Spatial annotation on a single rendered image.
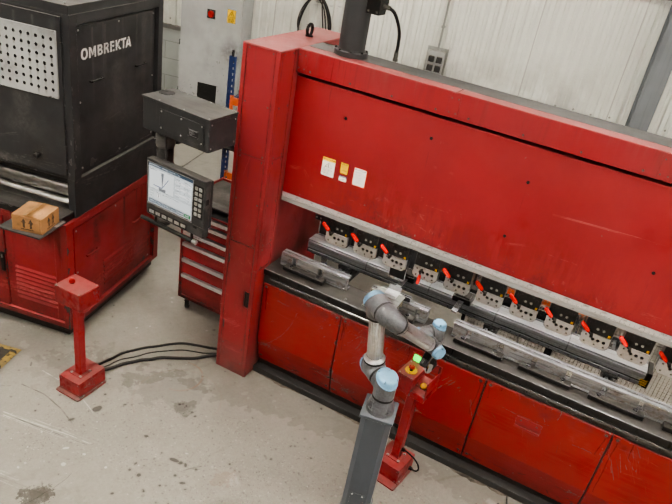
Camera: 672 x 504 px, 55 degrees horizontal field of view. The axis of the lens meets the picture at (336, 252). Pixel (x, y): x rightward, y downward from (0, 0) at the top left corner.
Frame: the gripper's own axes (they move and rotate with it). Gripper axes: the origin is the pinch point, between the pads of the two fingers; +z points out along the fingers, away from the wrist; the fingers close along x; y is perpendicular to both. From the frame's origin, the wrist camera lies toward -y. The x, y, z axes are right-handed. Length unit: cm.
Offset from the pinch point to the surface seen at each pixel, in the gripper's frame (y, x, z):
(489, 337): 42.0, -16.8, -9.6
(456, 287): 39, 9, -34
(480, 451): 29, -36, 64
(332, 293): 18, 81, -2
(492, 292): 42, -11, -39
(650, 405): 56, -108, -8
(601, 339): 51, -72, -36
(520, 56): 451, 154, -59
